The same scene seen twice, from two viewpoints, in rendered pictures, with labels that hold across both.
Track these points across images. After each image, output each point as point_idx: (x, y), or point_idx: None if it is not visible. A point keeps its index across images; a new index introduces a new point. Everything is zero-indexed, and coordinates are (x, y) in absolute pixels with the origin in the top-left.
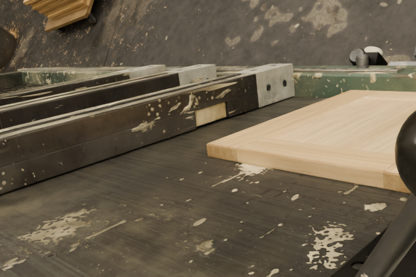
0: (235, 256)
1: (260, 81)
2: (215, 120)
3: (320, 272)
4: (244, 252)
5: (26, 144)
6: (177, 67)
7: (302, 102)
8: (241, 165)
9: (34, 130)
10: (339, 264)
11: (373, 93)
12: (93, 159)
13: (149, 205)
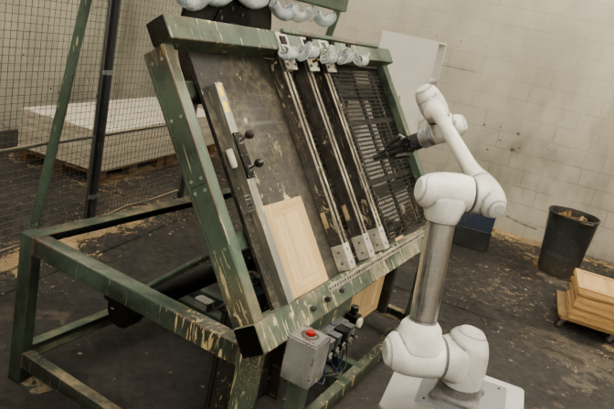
0: None
1: (339, 247)
2: (322, 223)
3: None
4: None
5: (307, 151)
6: (391, 264)
7: (329, 265)
8: (289, 197)
9: (311, 152)
10: None
11: (321, 277)
12: (305, 172)
13: (279, 166)
